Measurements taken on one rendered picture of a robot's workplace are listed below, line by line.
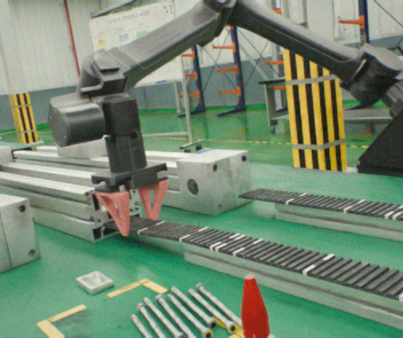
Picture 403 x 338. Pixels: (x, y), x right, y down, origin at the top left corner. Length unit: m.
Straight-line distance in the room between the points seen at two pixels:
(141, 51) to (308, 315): 0.52
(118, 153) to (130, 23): 6.21
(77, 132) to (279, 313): 0.36
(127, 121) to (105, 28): 6.50
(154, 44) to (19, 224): 0.37
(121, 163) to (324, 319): 0.38
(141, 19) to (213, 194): 6.02
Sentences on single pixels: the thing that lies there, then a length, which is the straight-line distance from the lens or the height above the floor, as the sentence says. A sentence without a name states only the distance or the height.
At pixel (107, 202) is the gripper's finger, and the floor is 0.85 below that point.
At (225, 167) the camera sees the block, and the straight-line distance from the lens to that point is 0.85.
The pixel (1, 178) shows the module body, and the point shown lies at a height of 0.86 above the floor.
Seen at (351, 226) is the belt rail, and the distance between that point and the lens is 0.71.
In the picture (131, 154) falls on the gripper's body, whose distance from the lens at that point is 0.73.
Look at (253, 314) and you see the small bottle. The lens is 0.31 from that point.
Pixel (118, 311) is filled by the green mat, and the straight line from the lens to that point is 0.57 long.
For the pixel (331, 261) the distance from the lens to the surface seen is 0.54.
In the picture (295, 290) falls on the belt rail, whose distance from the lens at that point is 0.54.
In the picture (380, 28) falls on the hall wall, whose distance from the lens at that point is 9.64.
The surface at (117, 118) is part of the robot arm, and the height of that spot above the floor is 0.98.
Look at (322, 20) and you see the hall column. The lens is 4.18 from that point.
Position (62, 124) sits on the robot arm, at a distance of 0.69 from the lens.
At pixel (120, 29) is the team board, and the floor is 1.74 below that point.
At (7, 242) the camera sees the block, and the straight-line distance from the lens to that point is 0.78.
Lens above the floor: 1.02
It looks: 11 degrees down
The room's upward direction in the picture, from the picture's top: 8 degrees counter-clockwise
